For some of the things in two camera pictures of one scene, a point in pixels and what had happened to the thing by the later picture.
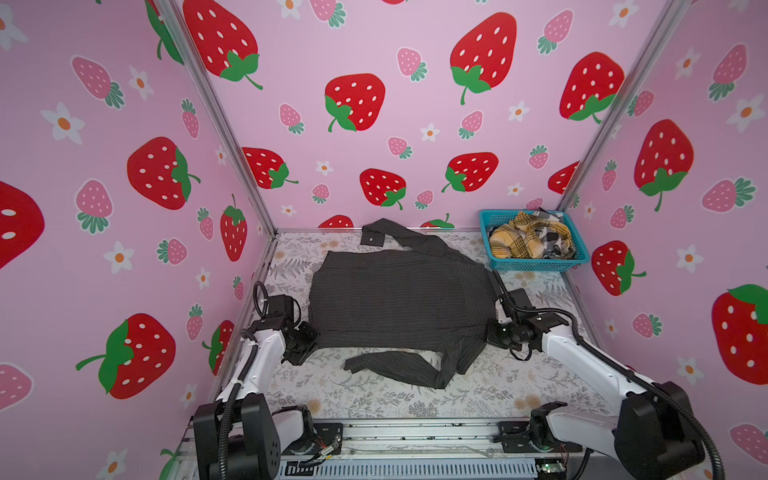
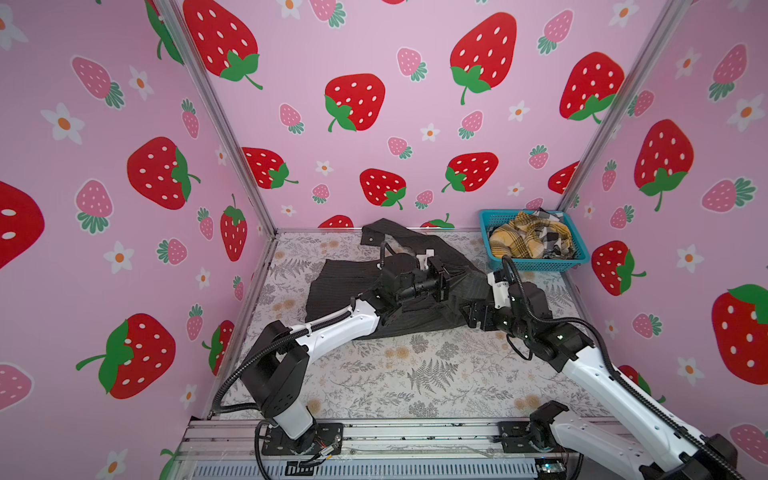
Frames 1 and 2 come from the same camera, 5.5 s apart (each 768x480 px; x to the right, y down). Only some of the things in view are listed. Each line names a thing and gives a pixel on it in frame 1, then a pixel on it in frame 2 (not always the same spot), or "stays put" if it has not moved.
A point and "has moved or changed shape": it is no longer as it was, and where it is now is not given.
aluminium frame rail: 420,449 stays put
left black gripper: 303,337 -> 442,279
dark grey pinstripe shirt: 413,295 has moved or changed shape
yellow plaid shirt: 517,238 stays put
